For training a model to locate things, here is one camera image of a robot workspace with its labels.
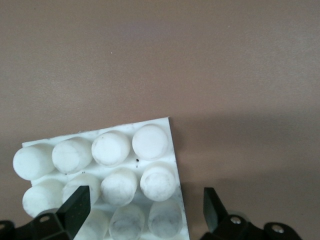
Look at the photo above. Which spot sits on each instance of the white studded base plate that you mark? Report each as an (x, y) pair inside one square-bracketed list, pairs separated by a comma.
[(150, 147)]

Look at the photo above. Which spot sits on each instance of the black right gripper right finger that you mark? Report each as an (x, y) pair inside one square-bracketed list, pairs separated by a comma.
[(215, 215)]

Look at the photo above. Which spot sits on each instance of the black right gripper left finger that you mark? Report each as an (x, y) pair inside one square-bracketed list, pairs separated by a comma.
[(75, 212)]

